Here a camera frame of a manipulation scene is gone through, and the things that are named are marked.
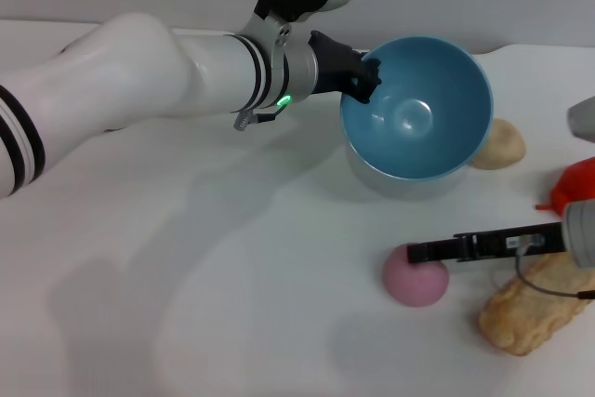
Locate golden bread loaf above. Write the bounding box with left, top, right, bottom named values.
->
left=478, top=250, right=595, bottom=358

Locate blue bowl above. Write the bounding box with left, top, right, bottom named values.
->
left=339, top=34, right=495, bottom=181

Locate grey right gripper cable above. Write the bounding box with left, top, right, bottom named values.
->
left=514, top=242, right=595, bottom=301

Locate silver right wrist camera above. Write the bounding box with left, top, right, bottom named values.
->
left=566, top=95, right=595, bottom=143

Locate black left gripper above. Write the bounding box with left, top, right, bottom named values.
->
left=308, top=30, right=384, bottom=105

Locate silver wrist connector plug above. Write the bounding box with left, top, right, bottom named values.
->
left=232, top=100, right=287, bottom=133

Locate red pepper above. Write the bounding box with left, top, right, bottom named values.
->
left=534, top=157, right=595, bottom=218

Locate pink peach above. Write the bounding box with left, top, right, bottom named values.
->
left=380, top=242, right=452, bottom=310

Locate beige peach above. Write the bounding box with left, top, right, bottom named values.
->
left=469, top=117, right=528, bottom=172

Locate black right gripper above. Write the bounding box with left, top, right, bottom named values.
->
left=405, top=221, right=568, bottom=265

